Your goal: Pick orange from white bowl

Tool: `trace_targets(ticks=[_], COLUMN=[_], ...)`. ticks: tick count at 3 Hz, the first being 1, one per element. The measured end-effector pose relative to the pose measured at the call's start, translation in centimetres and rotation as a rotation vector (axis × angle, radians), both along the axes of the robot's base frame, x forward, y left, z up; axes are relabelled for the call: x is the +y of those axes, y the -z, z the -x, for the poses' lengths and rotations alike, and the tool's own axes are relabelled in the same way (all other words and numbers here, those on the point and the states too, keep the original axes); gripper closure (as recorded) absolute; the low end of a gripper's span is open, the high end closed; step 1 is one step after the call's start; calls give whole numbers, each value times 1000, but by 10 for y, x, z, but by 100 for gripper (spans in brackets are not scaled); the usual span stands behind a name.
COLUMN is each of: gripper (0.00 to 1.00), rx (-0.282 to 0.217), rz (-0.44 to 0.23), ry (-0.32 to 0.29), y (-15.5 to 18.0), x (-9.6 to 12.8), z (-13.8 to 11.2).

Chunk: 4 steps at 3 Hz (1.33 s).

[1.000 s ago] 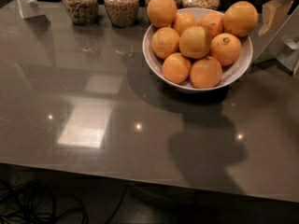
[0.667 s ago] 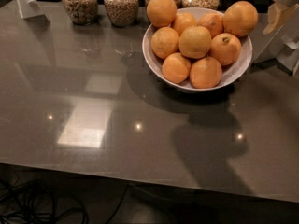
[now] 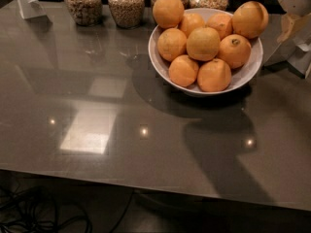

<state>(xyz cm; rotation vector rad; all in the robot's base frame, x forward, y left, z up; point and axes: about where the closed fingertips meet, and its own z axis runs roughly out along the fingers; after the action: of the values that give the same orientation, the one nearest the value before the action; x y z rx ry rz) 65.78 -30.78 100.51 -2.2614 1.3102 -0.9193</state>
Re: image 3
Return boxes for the orange back middle right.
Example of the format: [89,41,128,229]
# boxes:
[206,13,233,39]

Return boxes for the orange front left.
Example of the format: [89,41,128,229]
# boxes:
[168,54,199,87]

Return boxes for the orange top right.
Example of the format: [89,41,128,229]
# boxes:
[232,1,269,39]

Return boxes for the orange front right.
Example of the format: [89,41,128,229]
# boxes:
[197,58,231,92]

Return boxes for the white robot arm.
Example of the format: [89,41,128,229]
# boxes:
[264,0,311,79]

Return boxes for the white ceramic bowl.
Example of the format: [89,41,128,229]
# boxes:
[148,7,264,98]

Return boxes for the orange top left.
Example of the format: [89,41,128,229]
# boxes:
[153,0,185,29]

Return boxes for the orange right with stem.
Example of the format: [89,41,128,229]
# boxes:
[217,34,252,69]

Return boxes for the orange back middle left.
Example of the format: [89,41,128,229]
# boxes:
[178,13,205,36]

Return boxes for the white stand object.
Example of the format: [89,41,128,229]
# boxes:
[17,0,46,19]

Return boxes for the pale orange centre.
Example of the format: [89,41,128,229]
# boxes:
[187,27,221,61]

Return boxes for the glass jar of nuts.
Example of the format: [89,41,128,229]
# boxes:
[64,0,102,26]

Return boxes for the black floor cables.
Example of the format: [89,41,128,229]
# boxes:
[0,184,134,233]

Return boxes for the glass jar of grains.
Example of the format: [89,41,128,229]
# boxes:
[108,0,145,28]

